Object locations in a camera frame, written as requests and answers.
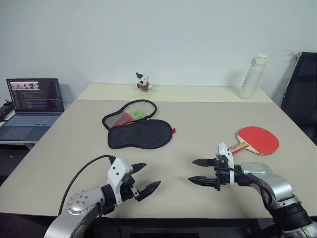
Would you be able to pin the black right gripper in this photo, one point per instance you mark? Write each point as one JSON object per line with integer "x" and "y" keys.
{"x": 221, "y": 173}

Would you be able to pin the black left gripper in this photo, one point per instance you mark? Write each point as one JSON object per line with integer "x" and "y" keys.
{"x": 127, "y": 188}

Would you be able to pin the red black mesh paddle case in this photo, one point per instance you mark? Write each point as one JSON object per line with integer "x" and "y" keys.
{"x": 138, "y": 135}

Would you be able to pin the green round toy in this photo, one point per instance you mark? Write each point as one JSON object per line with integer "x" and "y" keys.
{"x": 137, "y": 114}

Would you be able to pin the red table tennis paddle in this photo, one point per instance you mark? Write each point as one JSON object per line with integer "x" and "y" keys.
{"x": 260, "y": 138}

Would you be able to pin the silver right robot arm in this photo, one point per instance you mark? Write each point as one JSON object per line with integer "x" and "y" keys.
{"x": 277, "y": 186}

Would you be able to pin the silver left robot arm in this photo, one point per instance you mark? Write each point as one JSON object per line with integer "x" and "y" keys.
{"x": 74, "y": 200}

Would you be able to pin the white plush dog toy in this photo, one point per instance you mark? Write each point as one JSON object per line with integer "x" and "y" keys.
{"x": 143, "y": 83}

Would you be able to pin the white water bottle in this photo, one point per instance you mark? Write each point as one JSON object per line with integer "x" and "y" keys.
{"x": 250, "y": 79}

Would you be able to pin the black office chair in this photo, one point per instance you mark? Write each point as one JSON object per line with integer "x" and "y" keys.
{"x": 302, "y": 94}

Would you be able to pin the open grey laptop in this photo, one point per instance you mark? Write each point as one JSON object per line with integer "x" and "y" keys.
{"x": 34, "y": 99}

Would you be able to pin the black bag beside laptop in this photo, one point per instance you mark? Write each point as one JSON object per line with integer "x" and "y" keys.
{"x": 4, "y": 110}

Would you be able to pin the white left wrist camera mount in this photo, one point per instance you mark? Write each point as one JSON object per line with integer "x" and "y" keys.
{"x": 117, "y": 173}

